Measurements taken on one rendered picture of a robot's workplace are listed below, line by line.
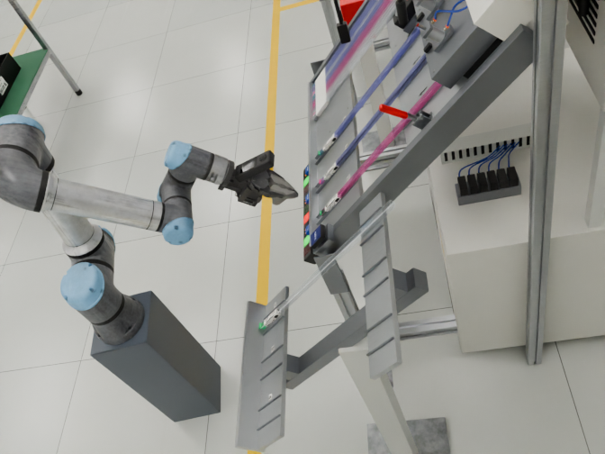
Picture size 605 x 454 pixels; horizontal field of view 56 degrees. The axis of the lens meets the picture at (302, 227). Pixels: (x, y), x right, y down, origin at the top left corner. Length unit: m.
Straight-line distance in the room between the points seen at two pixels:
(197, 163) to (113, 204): 0.23
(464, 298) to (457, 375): 0.41
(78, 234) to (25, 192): 0.32
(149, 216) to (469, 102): 0.77
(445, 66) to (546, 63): 0.18
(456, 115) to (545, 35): 0.22
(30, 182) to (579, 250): 1.30
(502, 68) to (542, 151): 0.20
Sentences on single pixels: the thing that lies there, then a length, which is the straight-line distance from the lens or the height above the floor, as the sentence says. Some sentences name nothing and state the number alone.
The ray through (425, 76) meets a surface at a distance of 1.30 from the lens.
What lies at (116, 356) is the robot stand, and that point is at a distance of 1.80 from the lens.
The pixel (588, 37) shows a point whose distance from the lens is 1.27.
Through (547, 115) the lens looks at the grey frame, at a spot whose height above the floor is 1.05.
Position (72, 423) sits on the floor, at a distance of 2.47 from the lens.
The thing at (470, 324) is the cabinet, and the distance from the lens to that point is 1.81.
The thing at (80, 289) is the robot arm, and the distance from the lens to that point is 1.63.
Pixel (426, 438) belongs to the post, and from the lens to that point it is 1.94.
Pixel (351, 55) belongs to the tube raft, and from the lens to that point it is 1.70.
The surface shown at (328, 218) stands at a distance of 1.45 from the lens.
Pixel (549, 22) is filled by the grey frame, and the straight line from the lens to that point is 1.03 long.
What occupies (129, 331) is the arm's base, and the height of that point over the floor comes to 0.58.
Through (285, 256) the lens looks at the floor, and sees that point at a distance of 2.40.
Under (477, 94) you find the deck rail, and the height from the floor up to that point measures 1.11.
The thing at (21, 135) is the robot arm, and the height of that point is 1.17.
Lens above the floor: 1.84
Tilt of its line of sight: 48 degrees down
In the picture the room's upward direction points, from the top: 25 degrees counter-clockwise
